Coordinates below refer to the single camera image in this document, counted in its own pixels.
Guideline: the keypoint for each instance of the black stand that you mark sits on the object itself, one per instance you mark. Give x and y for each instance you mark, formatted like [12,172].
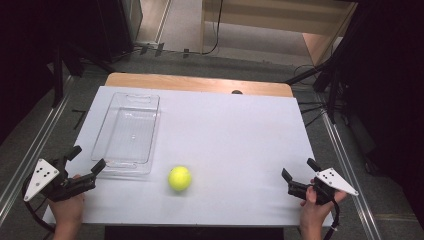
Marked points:
[60,73]
[328,76]

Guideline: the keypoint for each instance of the metal floor rail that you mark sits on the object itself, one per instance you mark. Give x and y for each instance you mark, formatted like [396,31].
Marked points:
[350,173]
[26,166]

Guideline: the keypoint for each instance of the person's right hand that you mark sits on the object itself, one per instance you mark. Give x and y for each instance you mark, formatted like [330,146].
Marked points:
[315,213]

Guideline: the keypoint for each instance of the small black knob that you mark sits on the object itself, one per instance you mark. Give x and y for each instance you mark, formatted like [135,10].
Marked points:
[236,92]

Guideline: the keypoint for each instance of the wooden cabinet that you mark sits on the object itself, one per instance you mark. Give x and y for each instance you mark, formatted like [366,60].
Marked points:
[280,16]

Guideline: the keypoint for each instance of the person's left hand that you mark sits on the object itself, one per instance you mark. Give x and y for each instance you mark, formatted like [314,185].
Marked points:
[68,210]

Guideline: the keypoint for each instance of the yellow tennis ball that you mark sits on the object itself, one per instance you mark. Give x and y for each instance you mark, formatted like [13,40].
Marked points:
[179,178]

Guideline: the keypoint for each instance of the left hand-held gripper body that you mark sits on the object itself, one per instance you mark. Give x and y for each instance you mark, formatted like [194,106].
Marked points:
[45,176]

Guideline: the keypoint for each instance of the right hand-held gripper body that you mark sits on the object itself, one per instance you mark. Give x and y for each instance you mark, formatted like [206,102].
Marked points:
[328,186]

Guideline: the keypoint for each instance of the black floor tape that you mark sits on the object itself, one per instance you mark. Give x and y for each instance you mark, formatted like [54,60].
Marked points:
[80,116]

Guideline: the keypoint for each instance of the clear plastic container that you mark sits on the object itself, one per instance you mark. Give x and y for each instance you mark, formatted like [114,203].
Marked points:
[130,133]

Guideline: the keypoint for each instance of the wooden table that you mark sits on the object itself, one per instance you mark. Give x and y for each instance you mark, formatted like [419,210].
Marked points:
[186,82]

